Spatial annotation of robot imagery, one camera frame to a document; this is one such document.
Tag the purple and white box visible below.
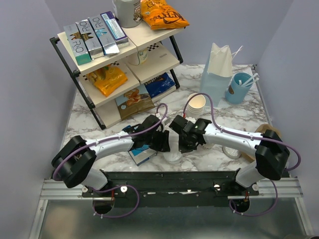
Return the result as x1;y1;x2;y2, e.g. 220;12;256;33
100;11;129;49

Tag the silver R.O carton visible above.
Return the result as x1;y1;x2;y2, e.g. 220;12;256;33
76;19;104;60

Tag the blue cup with stirrers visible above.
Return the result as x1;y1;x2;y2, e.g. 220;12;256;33
225;72;258;105

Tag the blue R.O carton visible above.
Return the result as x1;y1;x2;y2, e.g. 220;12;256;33
88;15;120;55

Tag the blue chip bag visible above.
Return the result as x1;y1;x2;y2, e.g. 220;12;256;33
144;73;175;98

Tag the brown and blue snack bag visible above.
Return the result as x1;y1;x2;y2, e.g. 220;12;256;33
116;84;155;120

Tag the orange chip bag top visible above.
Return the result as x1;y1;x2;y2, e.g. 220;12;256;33
141;0;189;30

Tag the yellow snack bag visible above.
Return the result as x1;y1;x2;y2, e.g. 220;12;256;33
86;65;128;97

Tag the light blue paper bag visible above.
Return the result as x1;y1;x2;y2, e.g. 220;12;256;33
200;43;243;107

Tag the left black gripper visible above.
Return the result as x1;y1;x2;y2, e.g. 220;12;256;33
145;128;170;153

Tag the black and cream shelf rack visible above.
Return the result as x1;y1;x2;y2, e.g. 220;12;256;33
50;22;183;129

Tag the single paper cup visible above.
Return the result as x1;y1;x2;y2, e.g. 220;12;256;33
168;130;180;153

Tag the white bowl on shelf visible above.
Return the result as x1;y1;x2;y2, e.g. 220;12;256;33
128;48;148;66

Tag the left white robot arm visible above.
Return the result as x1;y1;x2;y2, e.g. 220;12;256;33
51;115;170;197

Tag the stack of paper cups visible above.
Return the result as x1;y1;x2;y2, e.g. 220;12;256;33
186;94;206;119

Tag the brown cardboard cup carrier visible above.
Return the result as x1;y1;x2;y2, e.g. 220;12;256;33
241;123;282;163

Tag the stack of white lids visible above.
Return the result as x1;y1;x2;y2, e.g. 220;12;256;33
163;151;182;164

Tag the grey printed mug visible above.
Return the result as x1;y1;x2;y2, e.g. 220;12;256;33
112;0;142;28

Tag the teal R.O carton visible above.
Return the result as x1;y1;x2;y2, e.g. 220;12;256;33
63;23;92;65

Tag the blue razor package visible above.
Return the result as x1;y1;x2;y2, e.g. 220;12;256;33
122;124;158;167

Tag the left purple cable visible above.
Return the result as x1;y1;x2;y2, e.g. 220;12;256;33
52;103;168;219

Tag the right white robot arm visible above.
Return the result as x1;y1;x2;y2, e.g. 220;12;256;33
169;116;290;195

